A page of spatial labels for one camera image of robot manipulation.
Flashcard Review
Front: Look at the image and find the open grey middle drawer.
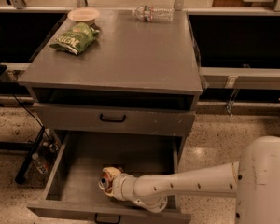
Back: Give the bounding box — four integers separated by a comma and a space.
27, 132, 191, 224

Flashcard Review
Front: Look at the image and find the clear plastic water bottle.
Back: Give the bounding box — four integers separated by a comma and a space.
132, 6, 175, 22

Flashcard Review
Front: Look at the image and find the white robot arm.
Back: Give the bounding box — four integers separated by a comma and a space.
99, 136, 280, 224

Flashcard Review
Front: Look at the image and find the red coke can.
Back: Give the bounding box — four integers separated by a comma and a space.
98, 169, 113, 193

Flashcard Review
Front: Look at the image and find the plastic bottle on floor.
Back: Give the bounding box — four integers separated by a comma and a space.
32, 153, 49, 175

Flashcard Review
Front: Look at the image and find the grey drawer cabinet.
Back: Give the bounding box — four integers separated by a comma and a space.
18, 8, 203, 161

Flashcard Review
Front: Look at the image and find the black pole on floor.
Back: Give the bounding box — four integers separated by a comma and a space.
15, 128, 45, 184

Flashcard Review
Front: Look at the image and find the closed grey top drawer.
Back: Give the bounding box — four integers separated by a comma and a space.
34, 103, 195, 136

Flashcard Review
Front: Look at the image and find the black cable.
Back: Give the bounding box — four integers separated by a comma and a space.
0, 72, 54, 142

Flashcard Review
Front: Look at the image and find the green chip bag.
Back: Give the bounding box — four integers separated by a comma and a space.
49, 22, 99, 55

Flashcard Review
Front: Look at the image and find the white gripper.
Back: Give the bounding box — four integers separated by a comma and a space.
103, 166, 137, 202

